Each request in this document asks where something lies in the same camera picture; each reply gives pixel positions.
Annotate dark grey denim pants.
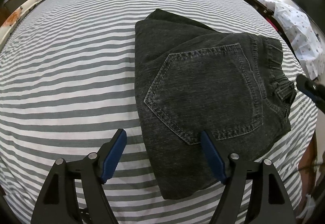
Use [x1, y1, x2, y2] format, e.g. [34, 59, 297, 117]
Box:
[134, 10, 296, 200]

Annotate white dotted cloth cover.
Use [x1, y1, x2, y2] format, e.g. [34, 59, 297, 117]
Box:
[257, 0, 324, 79]

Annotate grey white striped bed sheet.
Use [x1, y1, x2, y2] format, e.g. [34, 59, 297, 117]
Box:
[0, 0, 320, 224]

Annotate floral white orange pillow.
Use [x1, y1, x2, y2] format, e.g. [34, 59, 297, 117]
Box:
[0, 0, 44, 50]

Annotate black wall television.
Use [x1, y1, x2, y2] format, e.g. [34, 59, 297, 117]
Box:
[292, 0, 325, 32]

